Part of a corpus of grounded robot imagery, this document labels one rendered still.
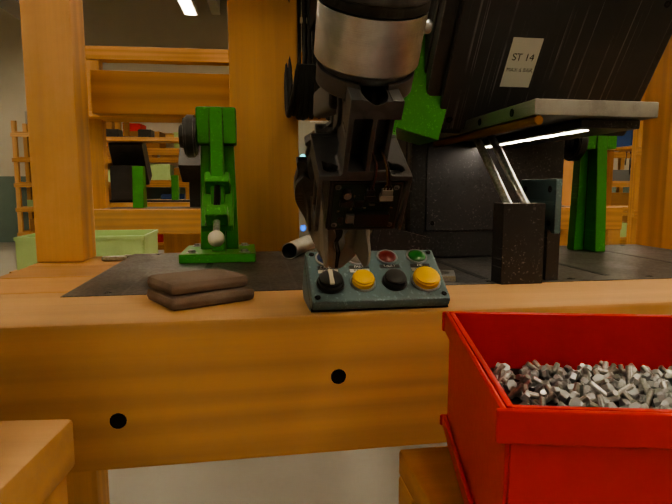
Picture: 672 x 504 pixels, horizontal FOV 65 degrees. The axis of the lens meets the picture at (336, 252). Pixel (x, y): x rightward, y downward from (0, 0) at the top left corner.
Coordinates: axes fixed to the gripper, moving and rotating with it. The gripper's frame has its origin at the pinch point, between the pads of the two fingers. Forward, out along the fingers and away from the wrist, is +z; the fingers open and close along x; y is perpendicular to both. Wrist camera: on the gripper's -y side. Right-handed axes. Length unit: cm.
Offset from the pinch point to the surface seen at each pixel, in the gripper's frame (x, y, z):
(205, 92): -17, -73, 18
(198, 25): -96, -1023, 333
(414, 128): 15.7, -28.8, 1.8
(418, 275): 9.3, 0.1, 3.5
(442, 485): 5.8, 22.0, 4.7
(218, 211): -13.6, -33.8, 20.6
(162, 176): -126, -608, 397
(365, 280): 3.4, 0.7, 3.5
